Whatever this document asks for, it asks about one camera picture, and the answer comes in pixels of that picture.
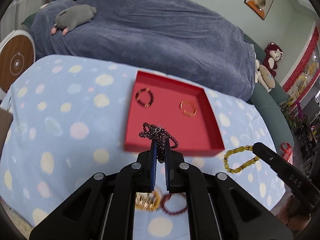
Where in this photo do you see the orange gold bead bracelet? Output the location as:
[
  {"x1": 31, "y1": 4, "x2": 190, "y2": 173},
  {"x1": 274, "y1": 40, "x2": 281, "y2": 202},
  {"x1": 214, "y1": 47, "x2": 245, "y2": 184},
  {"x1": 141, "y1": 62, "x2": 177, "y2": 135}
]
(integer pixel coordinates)
[{"x1": 179, "y1": 100, "x2": 198, "y2": 117}]

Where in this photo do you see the green round bed frame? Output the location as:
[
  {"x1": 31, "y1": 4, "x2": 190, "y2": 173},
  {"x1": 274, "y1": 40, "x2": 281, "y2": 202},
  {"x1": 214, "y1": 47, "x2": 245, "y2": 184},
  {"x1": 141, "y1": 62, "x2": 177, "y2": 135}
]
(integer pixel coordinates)
[{"x1": 242, "y1": 33, "x2": 295, "y2": 156}]

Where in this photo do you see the red shallow jewelry tray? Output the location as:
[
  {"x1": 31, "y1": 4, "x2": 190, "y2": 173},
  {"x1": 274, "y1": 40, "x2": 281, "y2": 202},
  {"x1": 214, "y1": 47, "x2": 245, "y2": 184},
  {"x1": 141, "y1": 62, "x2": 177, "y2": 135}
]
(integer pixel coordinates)
[{"x1": 124, "y1": 71, "x2": 225, "y2": 157}]

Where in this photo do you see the dark purple bead necklace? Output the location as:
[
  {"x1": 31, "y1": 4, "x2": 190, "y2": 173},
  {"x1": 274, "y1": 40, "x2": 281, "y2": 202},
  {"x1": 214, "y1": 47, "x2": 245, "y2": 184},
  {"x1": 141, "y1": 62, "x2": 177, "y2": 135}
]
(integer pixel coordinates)
[{"x1": 139, "y1": 122, "x2": 179, "y2": 163}]

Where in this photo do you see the dark red bead bracelet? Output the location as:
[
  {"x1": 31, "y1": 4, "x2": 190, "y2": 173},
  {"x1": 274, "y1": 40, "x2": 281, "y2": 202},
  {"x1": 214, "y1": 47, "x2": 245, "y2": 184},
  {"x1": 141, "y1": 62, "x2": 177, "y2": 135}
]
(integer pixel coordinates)
[{"x1": 135, "y1": 87, "x2": 155, "y2": 108}]

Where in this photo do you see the maroon bead bracelet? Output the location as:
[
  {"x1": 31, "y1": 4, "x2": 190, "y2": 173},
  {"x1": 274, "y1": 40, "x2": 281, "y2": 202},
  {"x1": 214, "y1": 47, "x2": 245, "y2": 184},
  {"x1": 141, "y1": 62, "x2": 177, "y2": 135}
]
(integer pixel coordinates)
[{"x1": 159, "y1": 193, "x2": 188, "y2": 216}]

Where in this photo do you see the gold chunky bracelet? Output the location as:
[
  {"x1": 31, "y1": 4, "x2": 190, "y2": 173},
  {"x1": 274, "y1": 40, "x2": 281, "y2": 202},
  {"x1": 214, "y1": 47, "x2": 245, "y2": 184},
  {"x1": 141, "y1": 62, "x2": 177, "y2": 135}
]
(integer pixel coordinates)
[{"x1": 134, "y1": 190, "x2": 162, "y2": 212}]

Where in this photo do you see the white sheer curtain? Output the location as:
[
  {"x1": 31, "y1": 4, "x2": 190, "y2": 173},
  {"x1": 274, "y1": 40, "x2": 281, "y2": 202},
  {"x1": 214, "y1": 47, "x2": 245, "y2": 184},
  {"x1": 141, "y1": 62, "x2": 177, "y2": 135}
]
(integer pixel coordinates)
[{"x1": 1, "y1": 0, "x2": 45, "y2": 40}]

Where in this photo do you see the yellow amber bead bracelet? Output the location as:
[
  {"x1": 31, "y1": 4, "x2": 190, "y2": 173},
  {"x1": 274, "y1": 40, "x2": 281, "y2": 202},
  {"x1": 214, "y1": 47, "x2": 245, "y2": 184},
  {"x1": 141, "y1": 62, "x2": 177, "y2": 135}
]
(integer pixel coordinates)
[{"x1": 222, "y1": 144, "x2": 261, "y2": 175}]

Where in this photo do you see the red monkey plush toy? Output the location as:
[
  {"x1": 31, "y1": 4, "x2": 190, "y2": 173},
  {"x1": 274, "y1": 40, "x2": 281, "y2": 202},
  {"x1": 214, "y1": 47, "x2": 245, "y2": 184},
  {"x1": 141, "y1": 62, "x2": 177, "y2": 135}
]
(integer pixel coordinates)
[{"x1": 263, "y1": 42, "x2": 283, "y2": 77}]

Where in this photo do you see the round wooden white side table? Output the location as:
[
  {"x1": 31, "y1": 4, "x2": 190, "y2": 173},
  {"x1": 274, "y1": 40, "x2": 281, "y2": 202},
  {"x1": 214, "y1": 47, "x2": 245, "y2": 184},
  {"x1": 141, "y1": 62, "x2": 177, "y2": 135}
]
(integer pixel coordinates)
[{"x1": 1, "y1": 30, "x2": 36, "y2": 100}]

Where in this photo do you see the cream plush toy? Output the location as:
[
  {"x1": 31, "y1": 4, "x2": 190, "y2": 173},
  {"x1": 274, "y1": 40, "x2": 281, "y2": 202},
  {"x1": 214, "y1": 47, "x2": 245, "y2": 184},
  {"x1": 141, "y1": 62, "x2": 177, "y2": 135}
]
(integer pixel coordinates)
[{"x1": 255, "y1": 59, "x2": 276, "y2": 93}]

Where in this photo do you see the person's right hand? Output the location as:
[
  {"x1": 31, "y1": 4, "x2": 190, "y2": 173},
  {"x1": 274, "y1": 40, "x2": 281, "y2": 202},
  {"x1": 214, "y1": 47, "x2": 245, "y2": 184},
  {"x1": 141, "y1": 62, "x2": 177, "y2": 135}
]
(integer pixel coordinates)
[{"x1": 276, "y1": 195, "x2": 311, "y2": 232}]

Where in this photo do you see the red gift bag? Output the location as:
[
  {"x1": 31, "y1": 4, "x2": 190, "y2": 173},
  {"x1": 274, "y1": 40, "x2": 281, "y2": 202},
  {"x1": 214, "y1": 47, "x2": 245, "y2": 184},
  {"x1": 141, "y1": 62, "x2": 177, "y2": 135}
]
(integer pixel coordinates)
[{"x1": 279, "y1": 142, "x2": 293, "y2": 165}]

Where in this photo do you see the blue polka dot cloth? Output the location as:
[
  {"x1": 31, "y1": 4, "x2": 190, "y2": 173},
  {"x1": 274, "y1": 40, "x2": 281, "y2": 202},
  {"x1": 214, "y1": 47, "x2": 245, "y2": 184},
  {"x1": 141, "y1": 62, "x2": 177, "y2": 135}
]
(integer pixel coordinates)
[{"x1": 1, "y1": 55, "x2": 285, "y2": 239}]

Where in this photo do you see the grey plush mouse toy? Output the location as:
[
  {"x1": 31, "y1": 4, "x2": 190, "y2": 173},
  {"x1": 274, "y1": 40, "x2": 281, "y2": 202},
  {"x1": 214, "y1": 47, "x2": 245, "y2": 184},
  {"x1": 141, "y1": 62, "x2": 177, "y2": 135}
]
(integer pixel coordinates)
[{"x1": 51, "y1": 4, "x2": 97, "y2": 36}]

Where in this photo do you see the dark blue bed blanket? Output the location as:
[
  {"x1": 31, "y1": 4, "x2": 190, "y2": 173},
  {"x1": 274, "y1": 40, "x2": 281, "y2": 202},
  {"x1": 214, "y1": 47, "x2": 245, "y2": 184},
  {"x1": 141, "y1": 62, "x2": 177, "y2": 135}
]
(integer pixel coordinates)
[{"x1": 30, "y1": 0, "x2": 255, "y2": 100}]

